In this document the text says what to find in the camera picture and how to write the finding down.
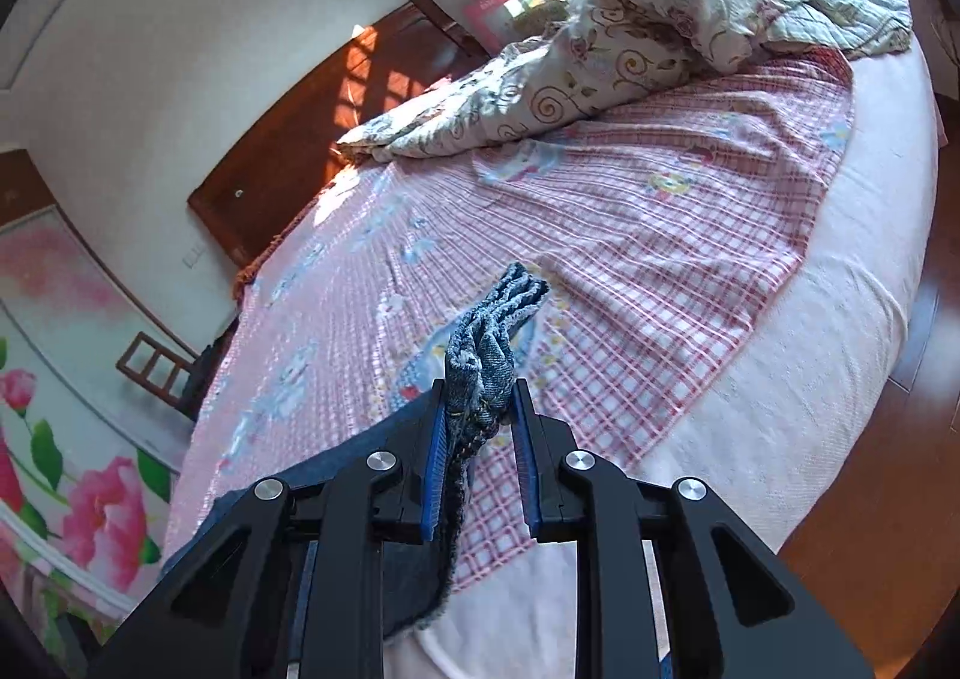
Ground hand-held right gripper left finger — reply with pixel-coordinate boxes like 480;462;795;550
86;380;451;679

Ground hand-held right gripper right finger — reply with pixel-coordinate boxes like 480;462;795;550
511;377;877;679

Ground blue denim pants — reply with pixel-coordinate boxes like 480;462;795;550
160;261;552;642

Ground pink plaid bed sheet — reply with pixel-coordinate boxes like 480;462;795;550
163;45;856;590

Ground wooden chair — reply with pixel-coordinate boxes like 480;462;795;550
116;332;197;417

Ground round bed mattress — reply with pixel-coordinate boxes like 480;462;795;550
161;41;942;679

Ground wooden headboard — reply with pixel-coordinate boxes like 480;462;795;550
187;0;492;268

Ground floral quilt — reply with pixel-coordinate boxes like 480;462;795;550
336;0;914;161

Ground floral wall mural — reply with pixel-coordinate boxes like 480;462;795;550
0;203;192;661

